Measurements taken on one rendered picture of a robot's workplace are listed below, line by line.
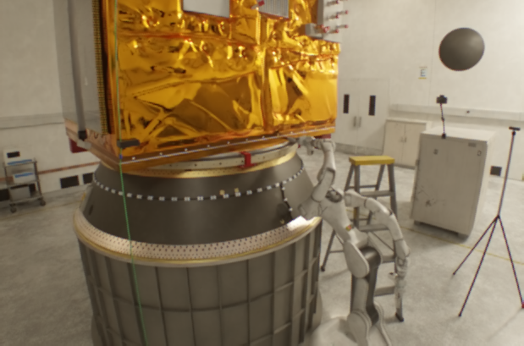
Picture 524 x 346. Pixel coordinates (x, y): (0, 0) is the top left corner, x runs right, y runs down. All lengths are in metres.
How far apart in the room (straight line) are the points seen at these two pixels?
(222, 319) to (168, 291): 0.40
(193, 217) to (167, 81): 0.83
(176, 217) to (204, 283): 0.45
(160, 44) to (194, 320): 1.70
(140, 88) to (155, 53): 0.20
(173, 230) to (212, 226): 0.24
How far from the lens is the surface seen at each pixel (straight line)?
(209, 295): 2.05
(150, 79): 1.59
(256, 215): 1.97
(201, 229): 1.89
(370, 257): 2.03
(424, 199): 5.11
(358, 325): 2.23
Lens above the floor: 2.17
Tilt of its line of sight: 12 degrees down
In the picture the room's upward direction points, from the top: straight up
